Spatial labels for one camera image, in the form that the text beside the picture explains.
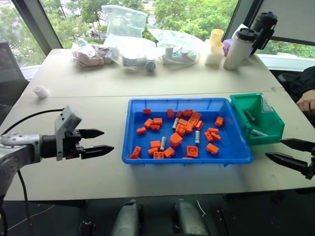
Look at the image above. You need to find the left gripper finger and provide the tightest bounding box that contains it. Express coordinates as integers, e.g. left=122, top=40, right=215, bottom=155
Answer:
left=80, top=128, right=105, bottom=140
left=80, top=145, right=115, bottom=160

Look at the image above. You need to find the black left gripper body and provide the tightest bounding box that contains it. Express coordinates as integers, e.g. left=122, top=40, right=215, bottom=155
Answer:
left=64, top=129, right=84, bottom=160

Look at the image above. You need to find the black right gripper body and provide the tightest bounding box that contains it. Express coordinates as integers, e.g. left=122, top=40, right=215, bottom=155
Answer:
left=305, top=144, right=315, bottom=180

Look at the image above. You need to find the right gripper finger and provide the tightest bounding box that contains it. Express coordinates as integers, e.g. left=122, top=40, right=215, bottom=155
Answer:
left=280, top=138, right=315, bottom=152
left=265, top=152, right=311, bottom=174

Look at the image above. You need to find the green plastic bin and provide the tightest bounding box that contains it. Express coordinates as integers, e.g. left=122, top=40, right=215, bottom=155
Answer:
left=229, top=92, right=285, bottom=147

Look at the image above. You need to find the person's bare hand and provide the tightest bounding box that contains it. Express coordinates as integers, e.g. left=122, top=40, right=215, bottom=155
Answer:
left=296, top=91, right=315, bottom=115

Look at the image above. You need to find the blue plastic tray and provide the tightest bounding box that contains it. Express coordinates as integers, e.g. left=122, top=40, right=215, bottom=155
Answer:
left=122, top=97, right=254, bottom=166

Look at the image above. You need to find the person's dark sleeve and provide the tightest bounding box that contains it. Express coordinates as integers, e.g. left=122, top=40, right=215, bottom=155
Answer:
left=278, top=65, right=315, bottom=104

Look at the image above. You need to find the small white cylinder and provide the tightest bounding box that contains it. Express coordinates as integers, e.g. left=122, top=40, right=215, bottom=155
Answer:
left=33, top=85, right=51, bottom=99

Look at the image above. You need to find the grey rounded shape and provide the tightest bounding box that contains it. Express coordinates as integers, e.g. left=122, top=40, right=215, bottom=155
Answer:
left=172, top=199, right=210, bottom=236
left=110, top=199, right=142, bottom=236

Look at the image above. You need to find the plastic bag with pink items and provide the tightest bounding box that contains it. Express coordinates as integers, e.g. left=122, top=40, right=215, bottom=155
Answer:
left=71, top=38, right=122, bottom=68

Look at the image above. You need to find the orange plastic toy brick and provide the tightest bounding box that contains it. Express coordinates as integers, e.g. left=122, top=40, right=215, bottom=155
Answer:
left=169, top=132, right=184, bottom=148

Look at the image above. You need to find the grey and white device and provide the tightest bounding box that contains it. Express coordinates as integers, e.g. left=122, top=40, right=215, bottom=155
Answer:
left=122, top=55, right=157, bottom=72

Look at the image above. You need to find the dark office chair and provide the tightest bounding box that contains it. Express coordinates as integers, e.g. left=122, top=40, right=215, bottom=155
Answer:
left=0, top=40, right=31, bottom=107

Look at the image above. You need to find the flat orange studded plate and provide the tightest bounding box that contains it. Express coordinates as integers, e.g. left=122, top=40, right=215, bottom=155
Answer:
left=189, top=111, right=202, bottom=124

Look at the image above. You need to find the tall clear plastic bag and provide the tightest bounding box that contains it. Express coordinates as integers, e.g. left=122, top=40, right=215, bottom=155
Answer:
left=101, top=4, right=149, bottom=67

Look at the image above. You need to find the white tumbler with black lid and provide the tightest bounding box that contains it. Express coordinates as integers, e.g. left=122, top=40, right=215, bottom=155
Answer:
left=223, top=27, right=258, bottom=71

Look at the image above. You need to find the white plastic cup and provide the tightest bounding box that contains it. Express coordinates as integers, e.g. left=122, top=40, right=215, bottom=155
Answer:
left=204, top=52, right=222, bottom=66

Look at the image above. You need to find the plastic bag with power strip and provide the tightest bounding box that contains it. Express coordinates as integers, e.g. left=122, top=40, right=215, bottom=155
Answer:
left=148, top=28, right=200, bottom=66

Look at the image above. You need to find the yellow plastic cup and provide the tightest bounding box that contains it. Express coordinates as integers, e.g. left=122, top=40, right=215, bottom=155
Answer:
left=210, top=43, right=223, bottom=55
left=209, top=29, right=224, bottom=48

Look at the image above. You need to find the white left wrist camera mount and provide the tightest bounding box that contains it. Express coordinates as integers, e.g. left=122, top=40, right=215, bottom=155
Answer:
left=54, top=106, right=83, bottom=162

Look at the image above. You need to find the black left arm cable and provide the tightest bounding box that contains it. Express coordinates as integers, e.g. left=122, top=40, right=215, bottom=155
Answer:
left=0, top=109, right=63, bottom=136

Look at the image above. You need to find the black hanging cable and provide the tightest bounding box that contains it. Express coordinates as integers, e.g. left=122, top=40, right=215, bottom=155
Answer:
left=16, top=169, right=33, bottom=232

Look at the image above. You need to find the small black bracket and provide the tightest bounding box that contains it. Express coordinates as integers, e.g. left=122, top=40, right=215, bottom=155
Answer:
left=79, top=219, right=97, bottom=236

